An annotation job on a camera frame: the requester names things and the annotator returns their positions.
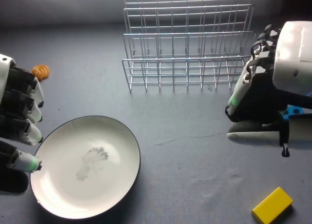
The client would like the blue block with two holes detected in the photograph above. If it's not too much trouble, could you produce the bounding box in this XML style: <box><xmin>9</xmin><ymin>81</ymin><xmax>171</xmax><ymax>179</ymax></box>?
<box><xmin>282</xmin><ymin>106</ymin><xmax>308</xmax><ymax>119</ymax></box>

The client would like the swirled brown cookie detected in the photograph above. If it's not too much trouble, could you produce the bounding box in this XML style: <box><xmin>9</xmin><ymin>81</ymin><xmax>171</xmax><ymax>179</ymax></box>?
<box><xmin>31</xmin><ymin>64</ymin><xmax>51</xmax><ymax>82</ymax></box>

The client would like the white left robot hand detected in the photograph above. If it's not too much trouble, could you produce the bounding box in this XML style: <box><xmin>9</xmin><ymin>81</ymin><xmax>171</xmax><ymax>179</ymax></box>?
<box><xmin>0</xmin><ymin>53</ymin><xmax>44</xmax><ymax>194</ymax></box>

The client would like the yellow rectangular block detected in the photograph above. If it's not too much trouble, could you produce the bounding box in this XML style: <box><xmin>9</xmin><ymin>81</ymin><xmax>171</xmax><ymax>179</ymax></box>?
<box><xmin>252</xmin><ymin>186</ymin><xmax>294</xmax><ymax>224</ymax></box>

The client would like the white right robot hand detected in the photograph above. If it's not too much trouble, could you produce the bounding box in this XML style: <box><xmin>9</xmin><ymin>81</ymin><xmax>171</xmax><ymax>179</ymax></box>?
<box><xmin>224</xmin><ymin>20</ymin><xmax>312</xmax><ymax>159</ymax></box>

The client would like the silver wire dish rack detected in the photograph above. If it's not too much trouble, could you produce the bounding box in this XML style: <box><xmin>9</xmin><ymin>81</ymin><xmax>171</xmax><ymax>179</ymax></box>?
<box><xmin>121</xmin><ymin>0</ymin><xmax>257</xmax><ymax>93</ymax></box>

